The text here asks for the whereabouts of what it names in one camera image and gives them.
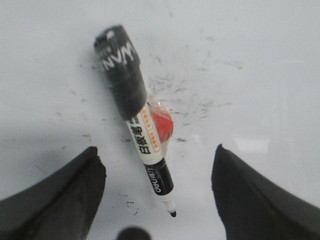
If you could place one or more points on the black and white whiteboard marker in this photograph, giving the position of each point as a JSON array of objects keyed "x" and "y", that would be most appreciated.
[{"x": 121, "y": 65}]

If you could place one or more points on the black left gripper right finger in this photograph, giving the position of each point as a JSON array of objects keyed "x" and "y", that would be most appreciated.
[{"x": 251, "y": 207}]

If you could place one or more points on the white whiteboard with aluminium frame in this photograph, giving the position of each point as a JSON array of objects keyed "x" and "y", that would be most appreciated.
[{"x": 241, "y": 73}]

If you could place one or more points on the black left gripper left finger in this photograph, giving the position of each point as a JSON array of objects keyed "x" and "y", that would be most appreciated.
[{"x": 61, "y": 206}]

